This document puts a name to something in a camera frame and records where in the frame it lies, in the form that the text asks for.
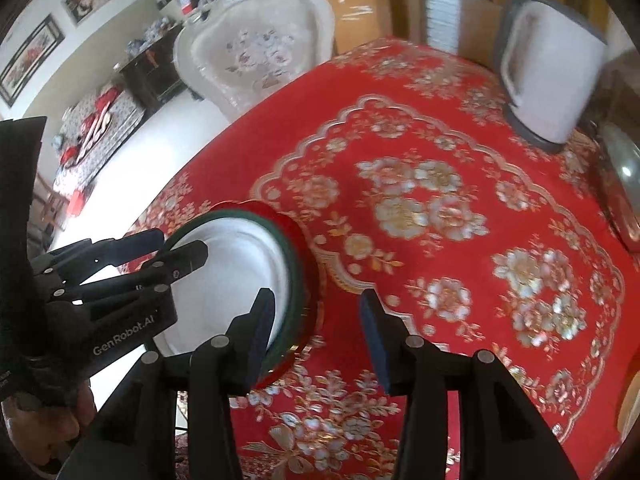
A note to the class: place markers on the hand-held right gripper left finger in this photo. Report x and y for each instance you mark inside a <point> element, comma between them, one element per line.
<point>262,330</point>

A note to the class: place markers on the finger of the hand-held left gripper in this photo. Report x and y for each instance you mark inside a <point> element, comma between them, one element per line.
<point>175,262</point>
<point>130,242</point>

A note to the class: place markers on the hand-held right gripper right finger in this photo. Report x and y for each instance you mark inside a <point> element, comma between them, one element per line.
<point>375,340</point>

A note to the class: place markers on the green bowl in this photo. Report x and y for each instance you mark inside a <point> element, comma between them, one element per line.
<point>296,280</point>

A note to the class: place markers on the white plate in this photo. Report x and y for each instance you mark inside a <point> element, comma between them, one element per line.
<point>240,250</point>

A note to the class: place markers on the red glass bowl gold rim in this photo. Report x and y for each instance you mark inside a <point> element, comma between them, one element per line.
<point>311,270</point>

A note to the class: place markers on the person's left hand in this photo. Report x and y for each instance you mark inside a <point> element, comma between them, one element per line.
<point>82,405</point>

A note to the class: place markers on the floral red white sofa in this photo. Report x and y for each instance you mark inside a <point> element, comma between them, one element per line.
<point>95,135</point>

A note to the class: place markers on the framed red flower picture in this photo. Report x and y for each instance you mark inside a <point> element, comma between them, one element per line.
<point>30,57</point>

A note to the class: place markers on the dark wooden cabinet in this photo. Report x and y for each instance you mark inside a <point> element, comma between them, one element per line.
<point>150,75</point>

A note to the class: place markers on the white ornate chair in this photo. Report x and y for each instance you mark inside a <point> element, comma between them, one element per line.
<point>260,50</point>

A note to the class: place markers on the white electric kettle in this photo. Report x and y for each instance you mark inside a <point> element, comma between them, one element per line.
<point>550,75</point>

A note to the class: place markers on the white window blinds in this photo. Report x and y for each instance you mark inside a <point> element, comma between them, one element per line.
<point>450,5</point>

